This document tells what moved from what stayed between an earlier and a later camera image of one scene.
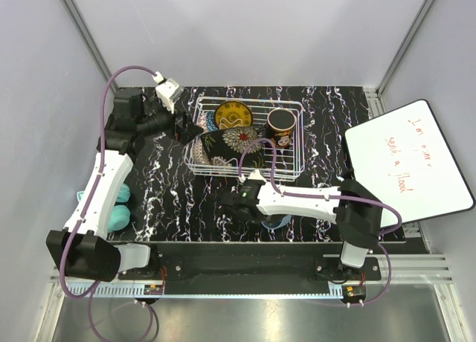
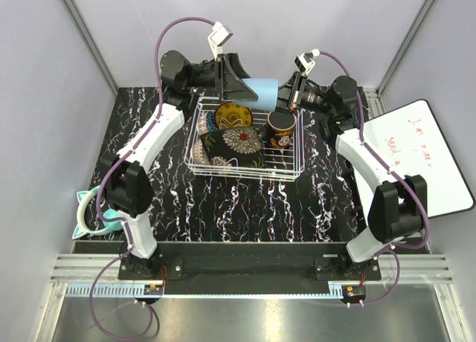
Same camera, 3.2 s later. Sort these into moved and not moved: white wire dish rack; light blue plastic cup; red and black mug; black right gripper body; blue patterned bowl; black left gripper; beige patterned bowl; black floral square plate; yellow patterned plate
Moved: black left gripper; black right gripper body; light blue plastic cup
Not moved: white wire dish rack; blue patterned bowl; beige patterned bowl; black floral square plate; yellow patterned plate; red and black mug
